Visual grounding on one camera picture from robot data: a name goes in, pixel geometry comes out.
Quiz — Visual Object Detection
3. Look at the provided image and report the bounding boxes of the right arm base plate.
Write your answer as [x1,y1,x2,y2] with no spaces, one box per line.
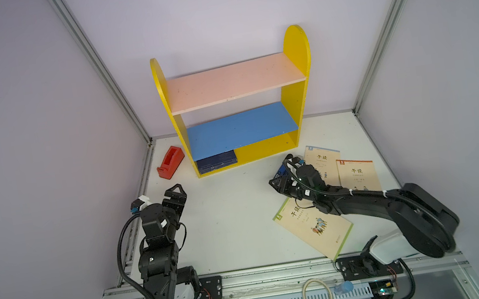
[334,254,404,281]

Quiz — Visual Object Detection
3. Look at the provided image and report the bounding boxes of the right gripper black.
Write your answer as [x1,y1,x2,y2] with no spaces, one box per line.
[269,172,318,208]

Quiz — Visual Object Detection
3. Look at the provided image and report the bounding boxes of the beige book green edge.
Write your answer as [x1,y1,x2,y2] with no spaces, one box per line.
[273,198,354,261]

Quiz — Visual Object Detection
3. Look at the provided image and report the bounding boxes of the beige book blue edge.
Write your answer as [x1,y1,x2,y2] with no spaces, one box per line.
[304,145,341,186]

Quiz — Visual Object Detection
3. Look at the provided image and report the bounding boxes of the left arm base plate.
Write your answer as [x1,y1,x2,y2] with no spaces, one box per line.
[194,275,223,299]

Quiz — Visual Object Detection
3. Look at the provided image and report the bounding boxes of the beige book orange edge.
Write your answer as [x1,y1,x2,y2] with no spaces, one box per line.
[337,159,382,191]

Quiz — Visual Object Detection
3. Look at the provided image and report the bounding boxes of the aluminium front rail frame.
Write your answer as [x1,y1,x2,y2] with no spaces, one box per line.
[81,233,479,299]

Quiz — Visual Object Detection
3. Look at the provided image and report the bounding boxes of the yellow shelf pink blue boards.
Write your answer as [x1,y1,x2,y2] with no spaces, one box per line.
[150,25,312,178]

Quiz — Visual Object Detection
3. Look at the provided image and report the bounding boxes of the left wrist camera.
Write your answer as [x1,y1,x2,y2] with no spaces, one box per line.
[130,195,151,214]

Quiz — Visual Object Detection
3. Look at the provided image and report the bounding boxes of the blue black stapler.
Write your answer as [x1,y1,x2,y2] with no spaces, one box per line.
[274,165,287,179]

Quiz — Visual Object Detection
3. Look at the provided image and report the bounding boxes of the dark purple book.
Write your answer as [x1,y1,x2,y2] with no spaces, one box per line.
[196,150,238,175]

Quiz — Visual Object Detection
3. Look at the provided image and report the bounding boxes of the red tape dispenser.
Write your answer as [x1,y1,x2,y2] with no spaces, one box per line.
[157,146,185,180]

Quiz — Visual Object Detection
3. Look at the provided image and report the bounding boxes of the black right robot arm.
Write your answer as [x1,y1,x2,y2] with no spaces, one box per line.
[268,154,460,265]

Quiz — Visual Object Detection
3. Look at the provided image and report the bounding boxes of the right green circuit board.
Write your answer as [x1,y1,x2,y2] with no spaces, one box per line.
[369,279,398,298]

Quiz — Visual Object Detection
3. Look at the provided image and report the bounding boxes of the small blue cap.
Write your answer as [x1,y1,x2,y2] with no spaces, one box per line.
[333,281,355,296]

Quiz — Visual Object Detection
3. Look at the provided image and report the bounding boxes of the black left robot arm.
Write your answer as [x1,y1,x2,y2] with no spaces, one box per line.
[116,183,201,299]

